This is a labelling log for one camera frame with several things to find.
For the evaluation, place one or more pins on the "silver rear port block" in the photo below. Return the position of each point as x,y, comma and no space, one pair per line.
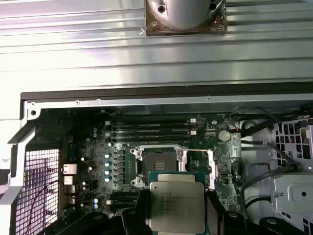
69,180
70,169

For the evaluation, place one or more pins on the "open PC case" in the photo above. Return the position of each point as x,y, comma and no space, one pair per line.
146,104

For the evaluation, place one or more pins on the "metal disk bay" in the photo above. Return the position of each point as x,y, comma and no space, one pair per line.
288,195

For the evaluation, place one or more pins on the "green motherboard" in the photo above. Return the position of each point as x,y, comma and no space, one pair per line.
220,166

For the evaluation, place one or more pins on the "metal socket cover frame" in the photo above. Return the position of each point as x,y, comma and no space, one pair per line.
212,169

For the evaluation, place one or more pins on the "round coin battery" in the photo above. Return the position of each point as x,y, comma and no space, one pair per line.
224,135

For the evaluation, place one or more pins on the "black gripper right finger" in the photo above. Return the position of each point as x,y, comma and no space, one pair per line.
244,227

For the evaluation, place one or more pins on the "CPU socket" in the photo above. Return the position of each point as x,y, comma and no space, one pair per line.
161,156

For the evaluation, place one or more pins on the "perforated metal disk cage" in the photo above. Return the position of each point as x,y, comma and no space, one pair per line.
274,132

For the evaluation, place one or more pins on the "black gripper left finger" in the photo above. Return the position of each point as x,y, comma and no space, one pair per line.
97,225

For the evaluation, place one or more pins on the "black RAM slot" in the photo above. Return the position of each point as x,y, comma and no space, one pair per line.
146,142
124,198
124,193
146,130
124,203
146,136
146,124

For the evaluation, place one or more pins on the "silver topped CPU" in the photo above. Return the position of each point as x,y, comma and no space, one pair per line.
176,203

